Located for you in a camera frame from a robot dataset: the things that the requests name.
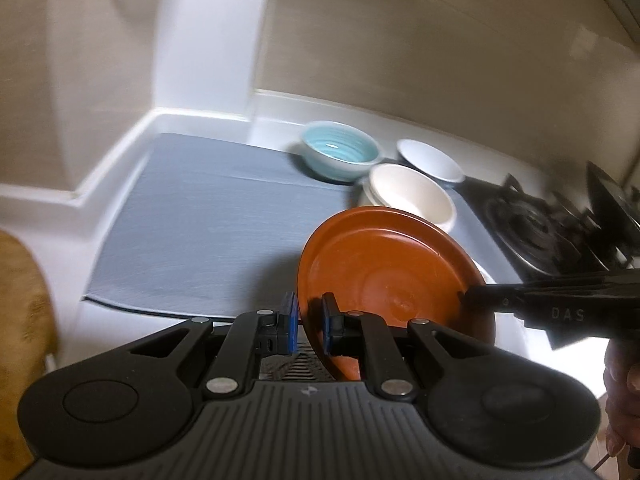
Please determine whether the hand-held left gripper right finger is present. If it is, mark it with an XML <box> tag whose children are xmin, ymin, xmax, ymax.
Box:
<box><xmin>321</xmin><ymin>292</ymin><xmax>496</xmax><ymax>402</ymax></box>

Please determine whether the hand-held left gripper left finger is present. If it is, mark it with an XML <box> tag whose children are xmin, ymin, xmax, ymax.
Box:
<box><xmin>127</xmin><ymin>291</ymin><xmax>301</xmax><ymax>396</ymax></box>

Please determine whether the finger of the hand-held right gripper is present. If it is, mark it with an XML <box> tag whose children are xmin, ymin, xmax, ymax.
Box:
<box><xmin>460</xmin><ymin>269</ymin><xmax>640</xmax><ymax>315</ymax></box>

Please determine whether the white floral rim plate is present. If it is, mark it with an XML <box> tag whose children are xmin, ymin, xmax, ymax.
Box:
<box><xmin>469</xmin><ymin>259</ymin><xmax>497</xmax><ymax>287</ymax></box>

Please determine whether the brown plate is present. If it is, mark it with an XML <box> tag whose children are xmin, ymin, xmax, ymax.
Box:
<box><xmin>296</xmin><ymin>206</ymin><xmax>497</xmax><ymax>381</ymax></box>

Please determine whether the cream bowl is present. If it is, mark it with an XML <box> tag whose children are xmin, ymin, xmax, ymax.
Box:
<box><xmin>361</xmin><ymin>162</ymin><xmax>458</xmax><ymax>235</ymax></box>

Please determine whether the white bowl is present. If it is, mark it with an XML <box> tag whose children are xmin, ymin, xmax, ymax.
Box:
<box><xmin>396</xmin><ymin>138</ymin><xmax>466</xmax><ymax>190</ymax></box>

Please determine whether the person's right hand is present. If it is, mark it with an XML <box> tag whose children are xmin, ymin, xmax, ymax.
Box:
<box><xmin>602</xmin><ymin>344</ymin><xmax>640</xmax><ymax>462</ymax></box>

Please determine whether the stove burner with pan support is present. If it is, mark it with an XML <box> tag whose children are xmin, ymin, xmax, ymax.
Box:
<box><xmin>487</xmin><ymin>174</ymin><xmax>606</xmax><ymax>267</ymax></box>

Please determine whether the black gas stove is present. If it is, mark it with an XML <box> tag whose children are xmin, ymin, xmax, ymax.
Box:
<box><xmin>460</xmin><ymin>160</ymin><xmax>640</xmax><ymax>288</ymax></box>

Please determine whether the grey mat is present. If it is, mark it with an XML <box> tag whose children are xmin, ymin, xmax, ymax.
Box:
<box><xmin>80</xmin><ymin>132</ymin><xmax>521</xmax><ymax>322</ymax></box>

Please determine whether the blue ribbed bowl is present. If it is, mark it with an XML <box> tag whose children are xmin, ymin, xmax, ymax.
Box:
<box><xmin>300</xmin><ymin>121</ymin><xmax>384</xmax><ymax>184</ymax></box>

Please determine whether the wooden cutting board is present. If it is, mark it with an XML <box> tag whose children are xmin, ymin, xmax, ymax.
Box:
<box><xmin>0</xmin><ymin>230</ymin><xmax>57</xmax><ymax>466</ymax></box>

